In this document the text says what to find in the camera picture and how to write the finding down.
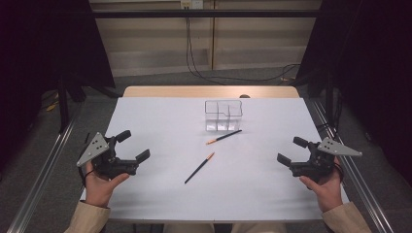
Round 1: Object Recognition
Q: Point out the black metal stand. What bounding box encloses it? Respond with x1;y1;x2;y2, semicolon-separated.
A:
57;76;72;133

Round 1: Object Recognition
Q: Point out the person's left leg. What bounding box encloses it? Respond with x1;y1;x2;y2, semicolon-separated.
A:
161;222;216;233

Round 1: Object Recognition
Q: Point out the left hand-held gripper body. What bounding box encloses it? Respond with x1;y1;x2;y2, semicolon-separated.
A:
76;131;141;181

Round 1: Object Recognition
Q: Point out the black floor cable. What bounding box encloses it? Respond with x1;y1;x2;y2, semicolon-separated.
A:
185;16;302;83
186;16;227;86

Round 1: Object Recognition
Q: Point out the clear acrylic pen holder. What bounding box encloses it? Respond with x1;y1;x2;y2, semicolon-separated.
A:
204;99;244;132

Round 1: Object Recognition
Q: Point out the person's left hand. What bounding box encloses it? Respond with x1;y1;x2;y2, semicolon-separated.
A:
85;161;130;209

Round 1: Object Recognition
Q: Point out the black frame bar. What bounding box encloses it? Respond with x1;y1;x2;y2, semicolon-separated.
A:
90;9;322;19

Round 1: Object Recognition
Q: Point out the wooden table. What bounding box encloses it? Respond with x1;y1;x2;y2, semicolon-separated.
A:
121;84;300;99

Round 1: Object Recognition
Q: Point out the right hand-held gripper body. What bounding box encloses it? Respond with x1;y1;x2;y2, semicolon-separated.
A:
290;137;363;183

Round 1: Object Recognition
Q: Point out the right hand-held gripper cable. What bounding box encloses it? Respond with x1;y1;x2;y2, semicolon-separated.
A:
334;162;345;183

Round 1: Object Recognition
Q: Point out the person's right leg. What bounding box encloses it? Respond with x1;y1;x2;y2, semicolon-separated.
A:
232;222;288;233

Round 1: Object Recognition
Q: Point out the black pencil with orange end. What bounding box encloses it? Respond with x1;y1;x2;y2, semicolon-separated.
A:
184;151;216;184
206;129;243;146

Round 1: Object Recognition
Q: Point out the hand-held gripper cable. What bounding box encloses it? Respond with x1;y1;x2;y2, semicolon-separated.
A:
334;162;345;183
79;168;95;189

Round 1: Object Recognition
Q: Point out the white table cover sheet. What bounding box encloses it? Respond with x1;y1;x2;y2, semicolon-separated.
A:
79;96;351;222

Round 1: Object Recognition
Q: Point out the left hand-held gripper cable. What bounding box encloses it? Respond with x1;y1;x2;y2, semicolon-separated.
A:
79;168;95;189

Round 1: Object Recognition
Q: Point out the white wall outlet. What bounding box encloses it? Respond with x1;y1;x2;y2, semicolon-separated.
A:
180;0;204;10

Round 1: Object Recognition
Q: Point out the black curtain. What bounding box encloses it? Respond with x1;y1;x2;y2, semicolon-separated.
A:
295;0;412;178
0;0;116;169

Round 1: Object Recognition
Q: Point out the person's right hand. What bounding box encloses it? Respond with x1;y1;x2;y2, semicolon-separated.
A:
298;156;344;214

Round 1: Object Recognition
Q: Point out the person's leg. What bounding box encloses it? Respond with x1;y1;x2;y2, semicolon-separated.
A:
232;222;288;233
161;222;216;233

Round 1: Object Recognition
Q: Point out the aluminium rail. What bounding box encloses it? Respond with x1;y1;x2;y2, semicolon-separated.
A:
6;105;86;233
310;99;395;233

